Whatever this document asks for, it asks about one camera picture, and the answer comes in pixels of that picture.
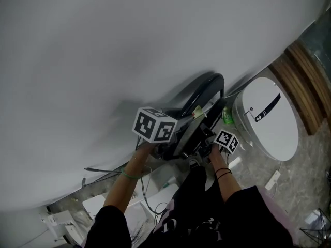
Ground black folding chair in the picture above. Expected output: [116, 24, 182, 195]
[155, 72, 228, 162]

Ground white power strip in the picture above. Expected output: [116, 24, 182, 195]
[265, 171, 281, 191]

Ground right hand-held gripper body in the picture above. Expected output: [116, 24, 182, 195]
[198, 124, 239, 158]

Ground black pole stand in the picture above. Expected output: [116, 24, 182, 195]
[81, 172, 122, 189]

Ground green sticky note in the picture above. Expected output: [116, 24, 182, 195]
[192, 105, 207, 120]

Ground person's left forearm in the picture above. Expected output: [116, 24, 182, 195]
[103, 142, 157, 214]

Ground black flat bar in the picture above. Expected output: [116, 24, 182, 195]
[84, 167, 122, 174]

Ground green bottle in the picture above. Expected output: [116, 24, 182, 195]
[222, 106, 235, 125]

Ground black hair tie wristband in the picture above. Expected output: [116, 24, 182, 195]
[214, 167, 232, 178]

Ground black wire rack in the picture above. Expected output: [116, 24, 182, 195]
[299, 208, 331, 248]

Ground wooden steps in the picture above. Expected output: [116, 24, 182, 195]
[268, 41, 331, 136]

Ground white oval smart toilet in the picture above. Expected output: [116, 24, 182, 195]
[232, 76, 299, 162]

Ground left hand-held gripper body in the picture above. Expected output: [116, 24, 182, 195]
[132, 106, 192, 153]

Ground person's right forearm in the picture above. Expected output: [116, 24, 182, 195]
[206, 143, 243, 204]

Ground person's black trousers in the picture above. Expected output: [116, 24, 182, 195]
[172, 165, 207, 201]

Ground green bracelet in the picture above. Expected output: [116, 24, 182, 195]
[121, 167, 143, 179]

